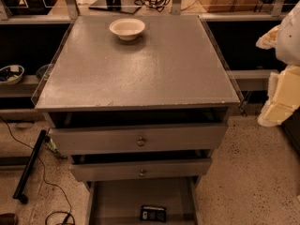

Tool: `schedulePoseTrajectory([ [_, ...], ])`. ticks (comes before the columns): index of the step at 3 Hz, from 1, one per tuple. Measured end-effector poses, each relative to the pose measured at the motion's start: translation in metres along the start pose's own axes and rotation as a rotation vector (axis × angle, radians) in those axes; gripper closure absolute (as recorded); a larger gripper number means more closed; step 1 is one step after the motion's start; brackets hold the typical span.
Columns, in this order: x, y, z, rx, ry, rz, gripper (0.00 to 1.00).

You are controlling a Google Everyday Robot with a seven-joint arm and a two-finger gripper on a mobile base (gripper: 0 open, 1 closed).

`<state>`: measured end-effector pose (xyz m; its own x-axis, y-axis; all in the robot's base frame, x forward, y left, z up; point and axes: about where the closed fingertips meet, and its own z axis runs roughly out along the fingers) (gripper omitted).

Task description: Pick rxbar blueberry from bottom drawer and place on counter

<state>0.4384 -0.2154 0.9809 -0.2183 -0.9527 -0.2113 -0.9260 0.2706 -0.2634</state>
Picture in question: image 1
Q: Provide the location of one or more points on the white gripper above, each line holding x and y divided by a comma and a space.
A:
290, 42

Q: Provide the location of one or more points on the dark rxbar blueberry packet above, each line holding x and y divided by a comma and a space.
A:
153, 213

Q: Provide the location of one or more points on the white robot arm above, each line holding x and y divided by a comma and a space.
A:
292, 20

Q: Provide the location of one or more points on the grey drawer cabinet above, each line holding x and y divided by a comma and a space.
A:
172, 73

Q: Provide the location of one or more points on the top grey drawer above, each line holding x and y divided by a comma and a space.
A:
137, 139

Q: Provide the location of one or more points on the grey drawer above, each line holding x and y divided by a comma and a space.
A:
120, 202
141, 169
137, 139

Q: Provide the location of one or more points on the white bowl on counter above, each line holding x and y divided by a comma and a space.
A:
127, 29

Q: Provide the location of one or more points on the bottom grey drawer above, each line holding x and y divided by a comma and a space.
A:
120, 202

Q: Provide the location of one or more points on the middle grey drawer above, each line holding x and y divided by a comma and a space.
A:
141, 169

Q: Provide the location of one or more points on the black monitor stand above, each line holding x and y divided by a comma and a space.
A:
120, 6

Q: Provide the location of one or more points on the dark bowl on shelf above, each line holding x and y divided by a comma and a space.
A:
43, 70

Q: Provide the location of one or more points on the white bowl with items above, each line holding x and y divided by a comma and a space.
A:
11, 74

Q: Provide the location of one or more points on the black bar on floor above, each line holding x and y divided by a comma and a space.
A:
18, 194

